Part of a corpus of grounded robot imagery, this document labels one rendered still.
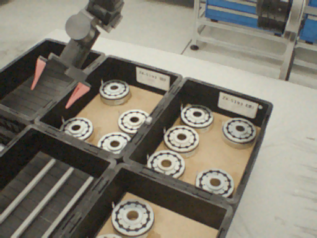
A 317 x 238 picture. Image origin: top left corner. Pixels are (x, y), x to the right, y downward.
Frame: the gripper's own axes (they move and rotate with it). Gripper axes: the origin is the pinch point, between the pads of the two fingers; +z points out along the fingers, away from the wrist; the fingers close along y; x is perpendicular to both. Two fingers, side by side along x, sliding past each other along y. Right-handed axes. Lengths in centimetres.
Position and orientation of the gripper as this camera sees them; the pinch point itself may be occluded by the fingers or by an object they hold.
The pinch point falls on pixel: (51, 95)
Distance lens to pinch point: 83.8
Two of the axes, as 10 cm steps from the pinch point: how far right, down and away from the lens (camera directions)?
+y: 7.9, 4.5, 4.1
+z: -5.1, 8.6, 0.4
